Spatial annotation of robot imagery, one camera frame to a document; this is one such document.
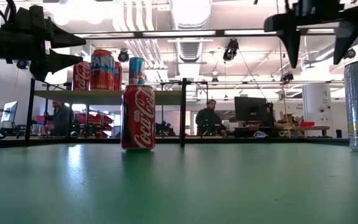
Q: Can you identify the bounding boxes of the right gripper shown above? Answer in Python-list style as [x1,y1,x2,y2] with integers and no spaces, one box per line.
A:
[264,0,358,69]

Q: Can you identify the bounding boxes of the wooden shelf black wire legs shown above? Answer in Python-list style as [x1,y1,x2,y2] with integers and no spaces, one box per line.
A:
[24,77,188,147]

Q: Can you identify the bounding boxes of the red Coca-Cola can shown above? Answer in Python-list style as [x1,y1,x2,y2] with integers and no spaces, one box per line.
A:
[72,60,92,91]
[120,84,157,152]

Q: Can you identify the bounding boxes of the yellow hanging cord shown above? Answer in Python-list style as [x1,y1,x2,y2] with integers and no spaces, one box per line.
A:
[275,0,291,138]

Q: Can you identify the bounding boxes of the black ceiling light rail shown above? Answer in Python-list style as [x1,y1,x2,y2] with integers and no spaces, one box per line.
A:
[73,29,358,39]

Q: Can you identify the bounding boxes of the white round pillar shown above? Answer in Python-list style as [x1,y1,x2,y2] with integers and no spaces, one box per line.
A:
[301,83,334,138]

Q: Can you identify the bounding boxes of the person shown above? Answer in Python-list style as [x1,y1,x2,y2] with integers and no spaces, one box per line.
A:
[195,99,229,137]
[46,99,73,138]

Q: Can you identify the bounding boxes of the black desk monitor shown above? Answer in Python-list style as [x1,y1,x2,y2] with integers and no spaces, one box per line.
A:
[234,96,275,123]

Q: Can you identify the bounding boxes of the blue silver Red Bull can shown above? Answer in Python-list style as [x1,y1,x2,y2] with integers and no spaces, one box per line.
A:
[128,57,146,86]

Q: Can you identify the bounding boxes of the red Fanta strawberry can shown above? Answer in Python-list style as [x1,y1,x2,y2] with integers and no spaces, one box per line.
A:
[114,61,124,91]
[89,49,116,91]

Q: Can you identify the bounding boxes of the silver desk monitor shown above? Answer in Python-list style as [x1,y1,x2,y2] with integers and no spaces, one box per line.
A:
[0,100,19,123]

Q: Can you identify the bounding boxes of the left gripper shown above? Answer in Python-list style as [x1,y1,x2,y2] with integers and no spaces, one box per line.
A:
[10,4,87,82]

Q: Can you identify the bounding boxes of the red storage bins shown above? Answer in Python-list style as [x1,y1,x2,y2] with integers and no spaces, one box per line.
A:
[73,111,115,138]

